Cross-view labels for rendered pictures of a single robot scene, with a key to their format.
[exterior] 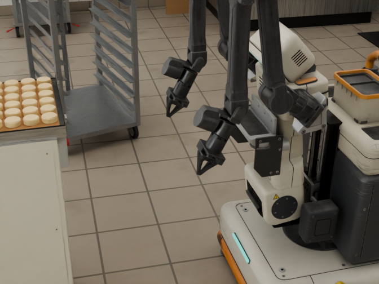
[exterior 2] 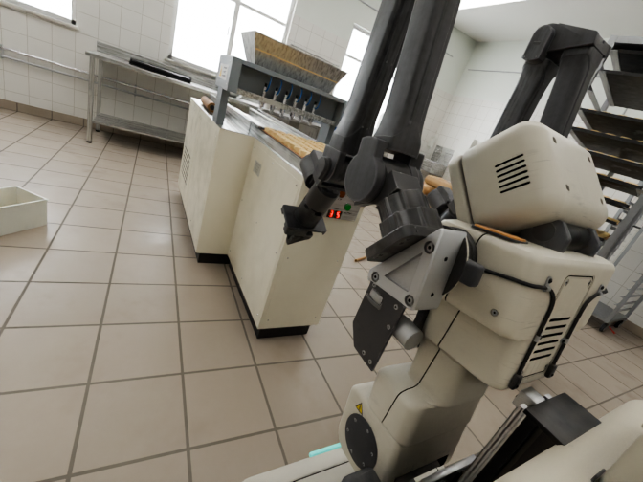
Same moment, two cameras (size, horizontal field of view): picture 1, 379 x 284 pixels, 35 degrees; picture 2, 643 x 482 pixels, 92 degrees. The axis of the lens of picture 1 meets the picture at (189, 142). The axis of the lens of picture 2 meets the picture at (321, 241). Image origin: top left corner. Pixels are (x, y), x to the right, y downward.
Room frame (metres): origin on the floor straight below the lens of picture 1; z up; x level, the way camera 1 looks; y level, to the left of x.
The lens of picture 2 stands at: (1.47, -0.73, 1.08)
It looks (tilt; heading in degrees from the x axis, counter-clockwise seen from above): 21 degrees down; 71
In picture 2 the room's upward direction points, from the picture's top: 20 degrees clockwise
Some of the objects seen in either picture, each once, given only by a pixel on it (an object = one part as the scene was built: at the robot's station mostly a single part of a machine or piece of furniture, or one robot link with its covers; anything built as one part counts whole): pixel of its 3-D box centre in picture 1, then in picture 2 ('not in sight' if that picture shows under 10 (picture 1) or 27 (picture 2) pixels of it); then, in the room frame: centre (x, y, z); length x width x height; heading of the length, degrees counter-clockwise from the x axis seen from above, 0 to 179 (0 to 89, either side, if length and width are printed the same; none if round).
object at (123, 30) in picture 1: (108, 20); not in sight; (3.48, 0.49, 0.69); 0.64 x 0.03 x 0.03; 29
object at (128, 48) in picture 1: (109, 34); not in sight; (3.48, 0.49, 0.60); 0.64 x 0.03 x 0.03; 29
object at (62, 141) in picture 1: (60, 133); (336, 201); (1.89, 0.46, 0.77); 0.24 x 0.04 x 0.14; 16
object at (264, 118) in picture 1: (258, 132); (425, 312); (1.92, -0.25, 0.77); 0.28 x 0.16 x 0.22; 15
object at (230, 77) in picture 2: not in sight; (280, 109); (1.66, 1.30, 1.01); 0.72 x 0.33 x 0.34; 16
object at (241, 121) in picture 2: not in sight; (225, 110); (1.33, 1.70, 0.88); 1.28 x 0.01 x 0.07; 106
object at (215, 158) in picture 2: not in sight; (240, 178); (1.53, 1.76, 0.42); 1.28 x 0.72 x 0.84; 106
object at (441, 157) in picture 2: not in sight; (435, 162); (4.93, 4.58, 0.91); 1.00 x 0.36 x 1.11; 104
